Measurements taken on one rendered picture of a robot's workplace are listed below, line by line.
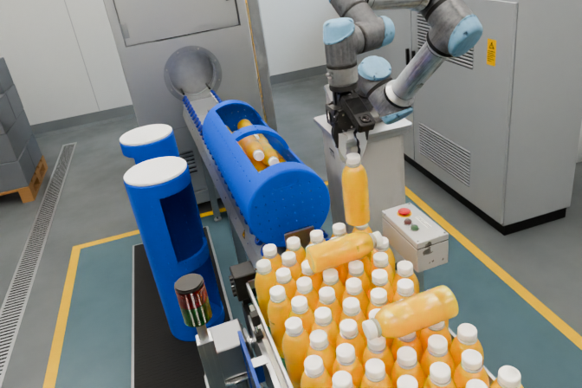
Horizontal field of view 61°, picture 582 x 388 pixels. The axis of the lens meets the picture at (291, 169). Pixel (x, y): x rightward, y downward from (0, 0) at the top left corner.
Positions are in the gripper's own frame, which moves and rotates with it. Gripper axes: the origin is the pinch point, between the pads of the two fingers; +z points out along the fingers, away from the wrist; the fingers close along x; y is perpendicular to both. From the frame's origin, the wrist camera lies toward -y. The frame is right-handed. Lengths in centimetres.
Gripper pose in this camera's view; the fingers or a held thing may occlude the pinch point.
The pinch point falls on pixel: (352, 157)
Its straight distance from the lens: 130.8
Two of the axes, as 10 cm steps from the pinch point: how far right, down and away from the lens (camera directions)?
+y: -3.2, -3.8, 8.7
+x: -9.4, 2.6, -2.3
